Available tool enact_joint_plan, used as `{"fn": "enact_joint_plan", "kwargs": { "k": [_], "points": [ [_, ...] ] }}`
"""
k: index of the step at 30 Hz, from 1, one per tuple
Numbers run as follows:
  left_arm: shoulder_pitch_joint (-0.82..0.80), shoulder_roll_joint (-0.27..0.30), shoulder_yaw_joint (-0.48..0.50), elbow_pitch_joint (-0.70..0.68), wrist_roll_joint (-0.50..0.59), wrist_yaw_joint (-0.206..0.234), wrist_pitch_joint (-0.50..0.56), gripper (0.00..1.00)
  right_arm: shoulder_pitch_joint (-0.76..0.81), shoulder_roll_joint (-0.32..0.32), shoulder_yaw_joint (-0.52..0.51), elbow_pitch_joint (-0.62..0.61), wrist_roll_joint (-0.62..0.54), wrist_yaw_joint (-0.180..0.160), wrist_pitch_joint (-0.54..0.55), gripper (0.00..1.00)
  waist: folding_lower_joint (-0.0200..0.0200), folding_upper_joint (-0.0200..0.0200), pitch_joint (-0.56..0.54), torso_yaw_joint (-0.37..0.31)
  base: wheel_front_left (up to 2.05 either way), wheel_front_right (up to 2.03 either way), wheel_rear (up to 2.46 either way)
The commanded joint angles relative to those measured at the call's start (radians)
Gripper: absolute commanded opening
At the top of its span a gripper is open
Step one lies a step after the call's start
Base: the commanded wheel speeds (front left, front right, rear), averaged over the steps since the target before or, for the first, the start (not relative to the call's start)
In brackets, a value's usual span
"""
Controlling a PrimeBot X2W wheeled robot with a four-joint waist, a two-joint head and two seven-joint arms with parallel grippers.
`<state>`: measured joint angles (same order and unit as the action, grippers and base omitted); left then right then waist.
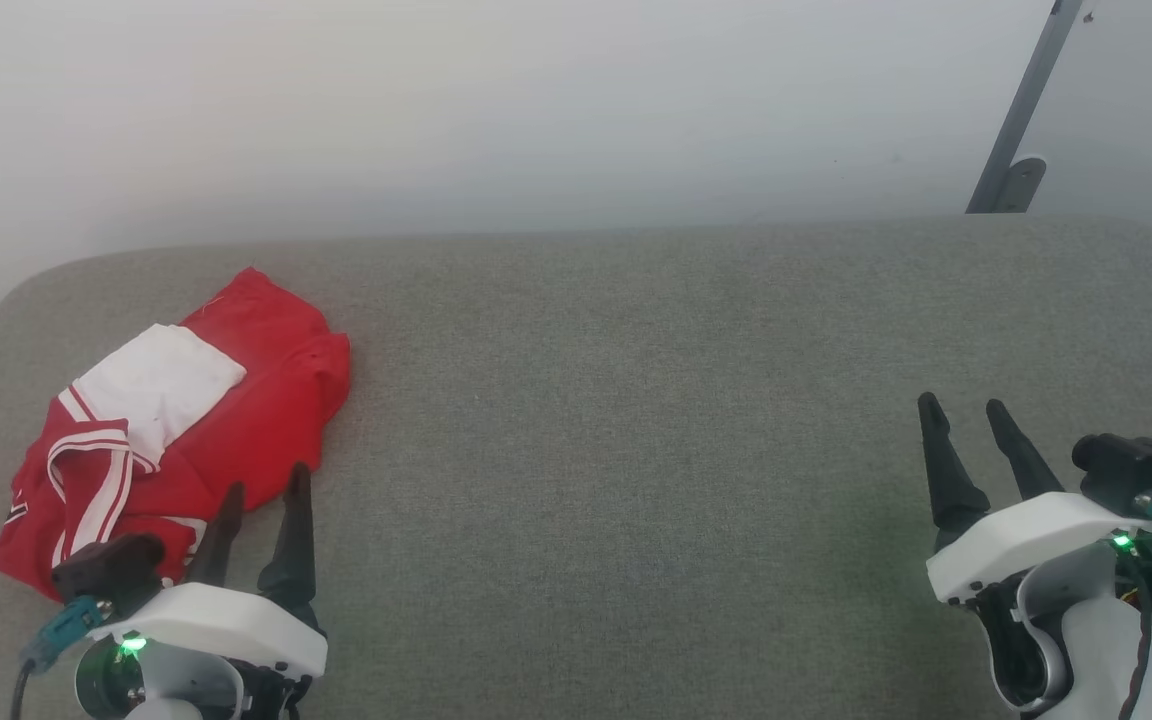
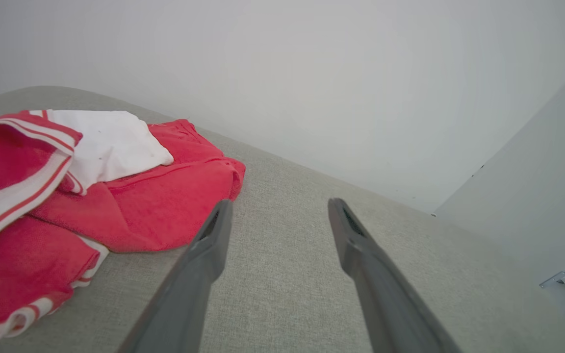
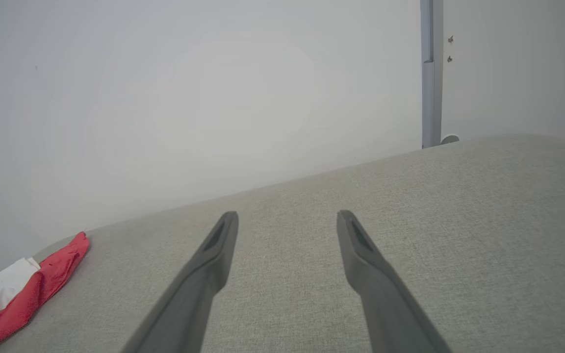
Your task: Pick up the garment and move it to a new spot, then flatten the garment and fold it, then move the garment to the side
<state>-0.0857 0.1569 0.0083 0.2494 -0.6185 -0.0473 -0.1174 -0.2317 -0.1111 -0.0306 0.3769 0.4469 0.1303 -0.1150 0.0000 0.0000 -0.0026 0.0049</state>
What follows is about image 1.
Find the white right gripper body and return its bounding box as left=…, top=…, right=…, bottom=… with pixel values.
left=926, top=491, right=1152, bottom=606

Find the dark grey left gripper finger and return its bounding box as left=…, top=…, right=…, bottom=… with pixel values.
left=184, top=482, right=246, bottom=588
left=257, top=462, right=324, bottom=628

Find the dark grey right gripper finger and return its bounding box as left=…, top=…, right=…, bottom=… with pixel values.
left=917, top=391, right=991, bottom=552
left=985, top=399, right=1066, bottom=502

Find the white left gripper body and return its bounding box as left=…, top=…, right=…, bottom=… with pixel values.
left=86, top=580, right=329, bottom=683

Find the red and white jersey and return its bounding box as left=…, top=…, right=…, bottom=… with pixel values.
left=0, top=266, right=352, bottom=601

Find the grey metal pole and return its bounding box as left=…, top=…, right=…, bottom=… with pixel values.
left=966, top=0, right=1085, bottom=214

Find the twisted black arm cable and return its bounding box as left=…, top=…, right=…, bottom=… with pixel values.
left=1114, top=548, right=1152, bottom=706

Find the teal plug left camera cable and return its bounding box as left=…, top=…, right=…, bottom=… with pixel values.
left=11, top=597, right=115, bottom=720

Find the grey metal pole bracket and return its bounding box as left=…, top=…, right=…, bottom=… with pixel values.
left=994, top=156, right=1048, bottom=214

